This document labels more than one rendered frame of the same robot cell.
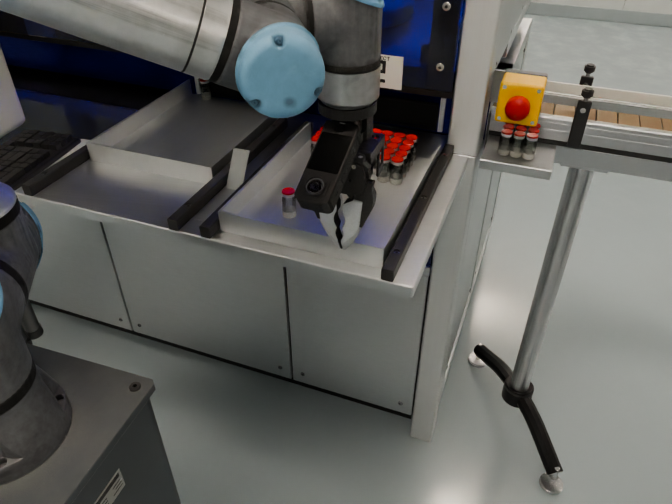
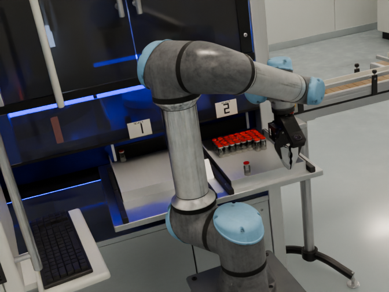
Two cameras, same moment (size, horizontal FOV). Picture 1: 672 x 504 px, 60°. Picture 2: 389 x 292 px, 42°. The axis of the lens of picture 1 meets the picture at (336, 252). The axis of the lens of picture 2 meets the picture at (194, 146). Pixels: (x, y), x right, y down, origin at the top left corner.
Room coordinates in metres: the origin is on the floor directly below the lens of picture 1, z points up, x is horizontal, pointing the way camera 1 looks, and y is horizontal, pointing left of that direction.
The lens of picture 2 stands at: (-0.40, 1.04, 1.65)
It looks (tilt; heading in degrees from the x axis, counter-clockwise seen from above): 23 degrees down; 326
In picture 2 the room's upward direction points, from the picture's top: 9 degrees counter-clockwise
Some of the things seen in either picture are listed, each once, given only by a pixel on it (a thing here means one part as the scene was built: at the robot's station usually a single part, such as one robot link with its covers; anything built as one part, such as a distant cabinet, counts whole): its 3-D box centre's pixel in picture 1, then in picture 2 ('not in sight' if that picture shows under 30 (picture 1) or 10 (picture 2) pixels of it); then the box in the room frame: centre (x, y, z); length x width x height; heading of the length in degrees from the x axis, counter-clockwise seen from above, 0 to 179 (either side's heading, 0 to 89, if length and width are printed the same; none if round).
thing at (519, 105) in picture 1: (517, 107); not in sight; (0.93, -0.31, 0.99); 0.04 x 0.04 x 0.04; 69
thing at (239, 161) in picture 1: (223, 183); (211, 175); (0.82, 0.18, 0.91); 0.14 x 0.03 x 0.06; 159
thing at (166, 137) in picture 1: (199, 125); (150, 167); (1.07, 0.27, 0.90); 0.34 x 0.26 x 0.04; 159
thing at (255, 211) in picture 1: (339, 183); (249, 156); (0.84, -0.01, 0.90); 0.34 x 0.26 x 0.04; 159
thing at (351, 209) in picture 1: (357, 216); (290, 153); (0.66, -0.03, 0.95); 0.06 x 0.03 x 0.09; 159
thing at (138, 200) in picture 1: (261, 168); (201, 170); (0.94, 0.14, 0.87); 0.70 x 0.48 x 0.02; 69
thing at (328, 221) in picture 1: (336, 211); (282, 155); (0.67, 0.00, 0.95); 0.06 x 0.03 x 0.09; 159
